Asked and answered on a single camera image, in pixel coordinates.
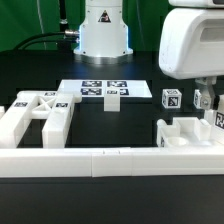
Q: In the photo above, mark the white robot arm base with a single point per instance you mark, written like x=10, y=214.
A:
x=103, y=35

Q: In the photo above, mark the white tagged cube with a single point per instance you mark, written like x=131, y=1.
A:
x=197, y=99
x=171, y=98

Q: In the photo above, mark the white U-shaped fence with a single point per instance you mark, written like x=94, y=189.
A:
x=105, y=162

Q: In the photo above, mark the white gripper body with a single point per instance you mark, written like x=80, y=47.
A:
x=192, y=39

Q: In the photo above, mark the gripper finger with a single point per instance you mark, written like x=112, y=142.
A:
x=205, y=85

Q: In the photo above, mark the white chair back frame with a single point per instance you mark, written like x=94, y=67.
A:
x=55, y=108

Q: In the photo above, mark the white tagged cube near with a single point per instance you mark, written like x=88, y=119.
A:
x=171, y=98

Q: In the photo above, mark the white tag plate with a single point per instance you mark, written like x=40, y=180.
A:
x=97, y=88

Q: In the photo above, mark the white chair seat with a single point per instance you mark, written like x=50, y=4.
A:
x=187, y=131

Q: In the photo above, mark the white tagged cube far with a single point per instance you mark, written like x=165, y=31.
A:
x=197, y=99

